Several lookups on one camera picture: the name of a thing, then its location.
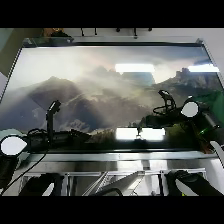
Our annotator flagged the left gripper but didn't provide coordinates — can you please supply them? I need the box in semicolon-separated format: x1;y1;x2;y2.
49;130;92;146

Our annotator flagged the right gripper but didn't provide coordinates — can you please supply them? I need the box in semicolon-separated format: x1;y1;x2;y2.
143;113;181;129

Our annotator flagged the dark green garment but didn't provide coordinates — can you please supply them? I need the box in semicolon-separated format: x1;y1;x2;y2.
195;89;224;117

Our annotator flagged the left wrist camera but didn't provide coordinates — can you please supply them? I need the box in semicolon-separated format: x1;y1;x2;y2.
45;99;62;137

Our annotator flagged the silver frame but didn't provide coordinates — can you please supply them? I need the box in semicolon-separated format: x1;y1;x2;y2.
0;150;224;197

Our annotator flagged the black cable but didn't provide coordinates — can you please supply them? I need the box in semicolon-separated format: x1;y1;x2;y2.
0;148;50;196

